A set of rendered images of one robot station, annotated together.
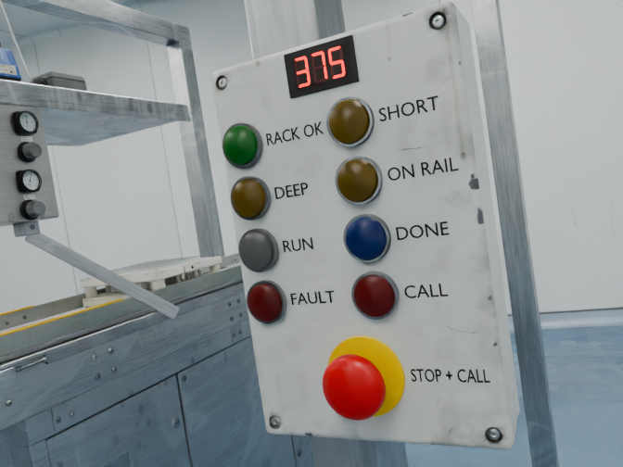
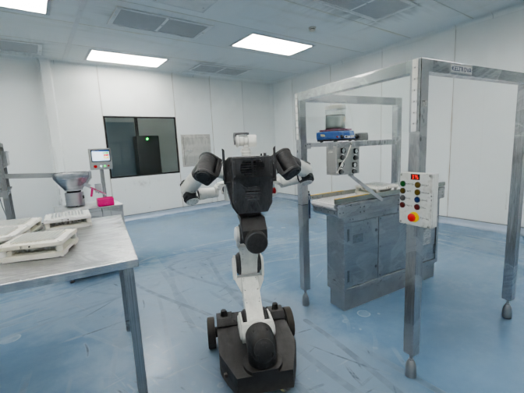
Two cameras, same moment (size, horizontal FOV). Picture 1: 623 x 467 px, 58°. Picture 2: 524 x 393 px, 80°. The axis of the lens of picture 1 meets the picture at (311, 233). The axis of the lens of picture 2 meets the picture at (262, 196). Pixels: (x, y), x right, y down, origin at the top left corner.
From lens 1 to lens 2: 136 cm
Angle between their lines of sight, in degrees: 34
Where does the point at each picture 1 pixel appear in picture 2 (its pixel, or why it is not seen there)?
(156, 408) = (371, 224)
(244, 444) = (394, 243)
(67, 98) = (365, 143)
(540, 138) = not seen: outside the picture
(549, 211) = not seen: outside the picture
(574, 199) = not seen: outside the picture
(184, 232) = (384, 159)
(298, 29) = (416, 165)
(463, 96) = (431, 185)
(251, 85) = (405, 175)
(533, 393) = (509, 253)
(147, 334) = (373, 204)
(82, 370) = (357, 209)
